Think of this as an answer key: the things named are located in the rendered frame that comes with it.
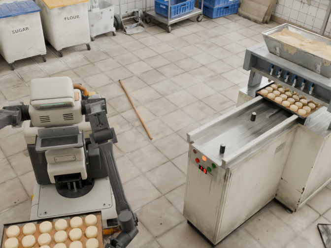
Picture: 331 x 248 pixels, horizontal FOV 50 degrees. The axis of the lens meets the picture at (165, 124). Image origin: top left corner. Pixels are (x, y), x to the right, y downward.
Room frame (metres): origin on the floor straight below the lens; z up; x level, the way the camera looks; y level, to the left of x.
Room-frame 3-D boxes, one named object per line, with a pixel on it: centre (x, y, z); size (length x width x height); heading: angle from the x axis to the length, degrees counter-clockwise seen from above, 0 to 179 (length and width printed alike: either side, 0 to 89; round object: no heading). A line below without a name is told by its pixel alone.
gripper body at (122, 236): (0.84, 0.17, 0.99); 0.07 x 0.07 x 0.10; 58
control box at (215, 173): (1.57, -0.25, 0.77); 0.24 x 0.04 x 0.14; 41
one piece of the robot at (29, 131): (1.89, 0.68, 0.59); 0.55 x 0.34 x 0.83; 103
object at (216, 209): (1.80, -0.52, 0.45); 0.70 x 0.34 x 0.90; 131
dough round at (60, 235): (0.85, 0.41, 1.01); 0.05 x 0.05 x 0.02
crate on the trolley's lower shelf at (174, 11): (5.74, -0.08, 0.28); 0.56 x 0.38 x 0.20; 136
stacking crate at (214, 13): (6.28, -0.87, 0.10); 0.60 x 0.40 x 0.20; 126
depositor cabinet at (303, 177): (2.45, -1.26, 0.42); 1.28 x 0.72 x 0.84; 131
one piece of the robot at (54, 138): (1.52, 0.59, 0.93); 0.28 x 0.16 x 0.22; 103
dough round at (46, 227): (0.89, 0.48, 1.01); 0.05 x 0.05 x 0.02
